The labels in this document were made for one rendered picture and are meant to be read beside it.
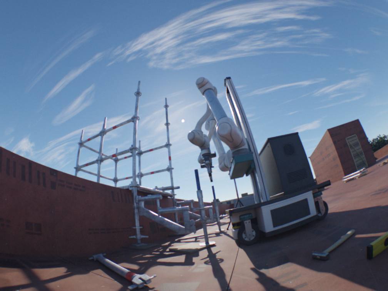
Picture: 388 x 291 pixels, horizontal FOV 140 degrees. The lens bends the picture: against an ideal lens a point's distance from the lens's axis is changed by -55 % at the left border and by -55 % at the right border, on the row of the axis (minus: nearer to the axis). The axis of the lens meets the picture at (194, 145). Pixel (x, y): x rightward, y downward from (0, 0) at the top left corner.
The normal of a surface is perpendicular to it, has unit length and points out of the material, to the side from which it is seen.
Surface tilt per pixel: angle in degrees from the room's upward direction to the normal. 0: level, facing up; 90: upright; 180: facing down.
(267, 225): 90
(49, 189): 90
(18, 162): 90
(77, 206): 90
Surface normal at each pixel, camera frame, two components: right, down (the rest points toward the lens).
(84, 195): 0.94, -0.25
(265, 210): -0.15, -0.40
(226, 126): -0.55, -0.15
